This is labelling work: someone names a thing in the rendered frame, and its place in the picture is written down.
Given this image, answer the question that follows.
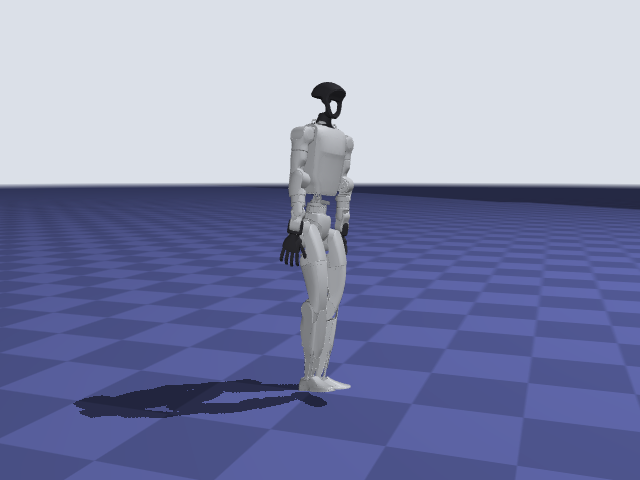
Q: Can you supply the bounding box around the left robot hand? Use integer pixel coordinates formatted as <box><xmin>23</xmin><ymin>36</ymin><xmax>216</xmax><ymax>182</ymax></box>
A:
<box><xmin>340</xmin><ymin>223</ymin><xmax>349</xmax><ymax>255</ymax></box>

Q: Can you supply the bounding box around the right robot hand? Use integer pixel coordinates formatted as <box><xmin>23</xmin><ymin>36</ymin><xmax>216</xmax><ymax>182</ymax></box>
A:
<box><xmin>280</xmin><ymin>220</ymin><xmax>307</xmax><ymax>267</ymax></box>

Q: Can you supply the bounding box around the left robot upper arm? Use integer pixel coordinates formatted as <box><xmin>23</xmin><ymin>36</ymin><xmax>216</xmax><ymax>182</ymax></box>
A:
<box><xmin>338</xmin><ymin>135</ymin><xmax>354</xmax><ymax>193</ymax></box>

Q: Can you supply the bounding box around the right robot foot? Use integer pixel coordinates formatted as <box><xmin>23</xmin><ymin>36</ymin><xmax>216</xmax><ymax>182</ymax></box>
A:
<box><xmin>299</xmin><ymin>376</ymin><xmax>335</xmax><ymax>392</ymax></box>

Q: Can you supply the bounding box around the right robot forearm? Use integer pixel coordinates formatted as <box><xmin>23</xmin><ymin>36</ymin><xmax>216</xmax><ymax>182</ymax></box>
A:
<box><xmin>288</xmin><ymin>171</ymin><xmax>306</xmax><ymax>232</ymax></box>

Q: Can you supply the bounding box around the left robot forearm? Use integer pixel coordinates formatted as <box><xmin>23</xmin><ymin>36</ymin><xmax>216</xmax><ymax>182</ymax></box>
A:
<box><xmin>335</xmin><ymin>191</ymin><xmax>352</xmax><ymax>232</ymax></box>

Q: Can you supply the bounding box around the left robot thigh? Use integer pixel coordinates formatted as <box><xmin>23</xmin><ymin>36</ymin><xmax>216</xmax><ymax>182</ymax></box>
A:
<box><xmin>323</xmin><ymin>228</ymin><xmax>347</xmax><ymax>320</ymax></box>

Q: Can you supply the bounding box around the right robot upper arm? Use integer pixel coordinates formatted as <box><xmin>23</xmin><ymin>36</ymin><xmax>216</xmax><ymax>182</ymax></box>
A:
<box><xmin>290</xmin><ymin>126</ymin><xmax>315</xmax><ymax>189</ymax></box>

